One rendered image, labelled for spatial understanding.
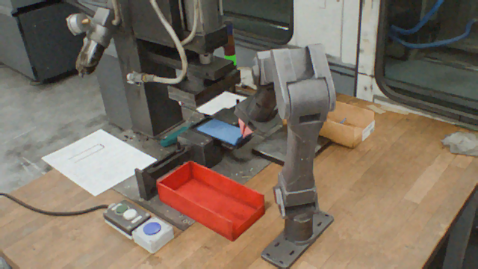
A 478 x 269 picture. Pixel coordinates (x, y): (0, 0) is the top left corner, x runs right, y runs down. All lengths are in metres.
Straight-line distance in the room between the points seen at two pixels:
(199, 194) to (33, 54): 3.28
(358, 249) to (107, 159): 0.77
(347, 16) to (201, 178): 0.79
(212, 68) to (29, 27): 3.19
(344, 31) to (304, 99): 0.93
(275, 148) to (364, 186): 0.27
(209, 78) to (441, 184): 0.65
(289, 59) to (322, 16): 0.94
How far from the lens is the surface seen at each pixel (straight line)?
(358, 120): 1.47
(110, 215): 1.17
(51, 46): 4.38
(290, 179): 0.94
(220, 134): 1.28
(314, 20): 1.78
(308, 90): 0.80
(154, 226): 1.09
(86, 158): 1.46
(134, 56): 1.39
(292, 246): 1.05
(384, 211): 1.17
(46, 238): 1.22
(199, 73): 1.23
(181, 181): 1.25
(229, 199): 1.18
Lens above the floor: 1.65
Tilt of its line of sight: 31 degrees down
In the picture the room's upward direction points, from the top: 5 degrees counter-clockwise
